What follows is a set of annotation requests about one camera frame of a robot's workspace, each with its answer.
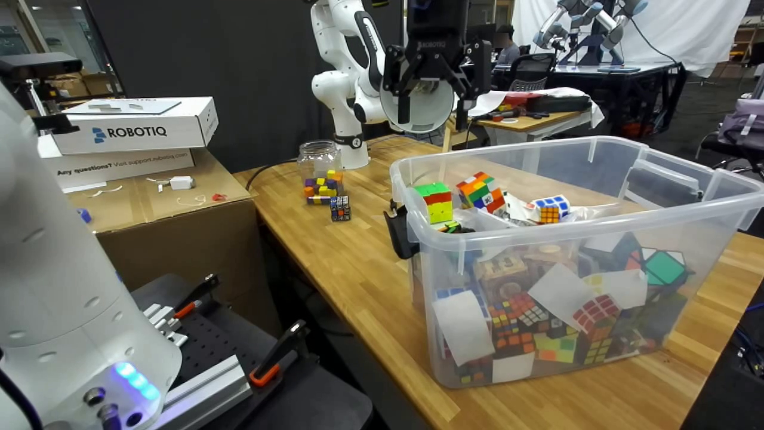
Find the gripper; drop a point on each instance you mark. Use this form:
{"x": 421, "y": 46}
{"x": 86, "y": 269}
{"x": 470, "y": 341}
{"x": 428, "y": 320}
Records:
{"x": 437, "y": 27}

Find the orange green puzzle cube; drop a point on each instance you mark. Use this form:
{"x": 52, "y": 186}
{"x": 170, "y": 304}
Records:
{"x": 480, "y": 192}

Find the green red yellow puzzle cube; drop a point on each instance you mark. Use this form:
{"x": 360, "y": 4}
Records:
{"x": 436, "y": 203}

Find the small dark puzzle cube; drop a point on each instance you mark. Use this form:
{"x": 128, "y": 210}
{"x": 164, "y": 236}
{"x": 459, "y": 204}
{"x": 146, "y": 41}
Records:
{"x": 340, "y": 209}

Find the white blue puzzle cube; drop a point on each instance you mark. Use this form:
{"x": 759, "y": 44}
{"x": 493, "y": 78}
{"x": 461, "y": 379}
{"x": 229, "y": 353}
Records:
{"x": 550, "y": 209}

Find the white cardboard box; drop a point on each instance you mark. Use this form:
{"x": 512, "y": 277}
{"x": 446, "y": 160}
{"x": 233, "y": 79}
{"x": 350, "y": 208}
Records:
{"x": 137, "y": 128}

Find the large brown cardboard box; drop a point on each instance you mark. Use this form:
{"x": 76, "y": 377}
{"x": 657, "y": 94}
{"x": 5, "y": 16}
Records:
{"x": 179, "y": 239}

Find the flat white printed box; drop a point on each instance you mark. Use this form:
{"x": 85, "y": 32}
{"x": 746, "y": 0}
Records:
{"x": 119, "y": 164}

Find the person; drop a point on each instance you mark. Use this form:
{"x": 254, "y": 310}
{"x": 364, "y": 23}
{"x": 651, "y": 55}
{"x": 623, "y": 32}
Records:
{"x": 508, "y": 48}

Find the office chair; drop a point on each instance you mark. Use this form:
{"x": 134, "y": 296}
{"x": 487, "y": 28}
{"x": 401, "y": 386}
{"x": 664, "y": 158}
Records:
{"x": 531, "y": 68}

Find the wooden table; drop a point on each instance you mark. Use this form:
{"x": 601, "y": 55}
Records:
{"x": 525, "y": 124}

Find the black bag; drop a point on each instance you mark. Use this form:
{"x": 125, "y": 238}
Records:
{"x": 558, "y": 103}

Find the white cloth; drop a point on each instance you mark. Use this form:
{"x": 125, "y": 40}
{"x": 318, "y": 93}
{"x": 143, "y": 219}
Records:
{"x": 567, "y": 92}

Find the glass jar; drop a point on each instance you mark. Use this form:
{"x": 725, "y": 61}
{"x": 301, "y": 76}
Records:
{"x": 317, "y": 156}

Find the clear plastic bin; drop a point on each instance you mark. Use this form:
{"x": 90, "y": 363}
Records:
{"x": 597, "y": 179}

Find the black table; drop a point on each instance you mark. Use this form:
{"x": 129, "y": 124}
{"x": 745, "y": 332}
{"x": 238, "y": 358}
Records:
{"x": 632, "y": 89}

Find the white sheet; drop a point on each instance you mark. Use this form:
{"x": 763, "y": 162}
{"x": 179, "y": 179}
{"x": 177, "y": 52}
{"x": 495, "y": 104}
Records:
{"x": 686, "y": 30}

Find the heap of puzzle cubes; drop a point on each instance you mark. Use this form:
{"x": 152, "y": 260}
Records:
{"x": 537, "y": 322}

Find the small white adapter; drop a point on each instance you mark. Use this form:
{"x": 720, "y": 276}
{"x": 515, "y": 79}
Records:
{"x": 181, "y": 183}

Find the grey backpack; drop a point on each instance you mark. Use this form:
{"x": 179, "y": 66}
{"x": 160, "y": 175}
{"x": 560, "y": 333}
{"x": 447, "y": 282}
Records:
{"x": 743, "y": 122}

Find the black and orange clamp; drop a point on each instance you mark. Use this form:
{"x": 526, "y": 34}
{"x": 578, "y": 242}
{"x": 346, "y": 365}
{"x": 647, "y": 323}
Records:
{"x": 280, "y": 352}
{"x": 197, "y": 294}

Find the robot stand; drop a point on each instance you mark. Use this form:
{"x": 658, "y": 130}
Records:
{"x": 310, "y": 400}

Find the stack of cardboard boxes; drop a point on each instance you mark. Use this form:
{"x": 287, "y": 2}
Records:
{"x": 77, "y": 85}

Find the small blue piece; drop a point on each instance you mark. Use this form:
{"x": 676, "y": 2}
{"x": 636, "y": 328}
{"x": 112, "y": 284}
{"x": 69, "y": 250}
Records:
{"x": 84, "y": 215}

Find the camera on mount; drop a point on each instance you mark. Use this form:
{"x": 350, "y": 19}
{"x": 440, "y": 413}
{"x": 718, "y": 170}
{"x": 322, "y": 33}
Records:
{"x": 39, "y": 64}

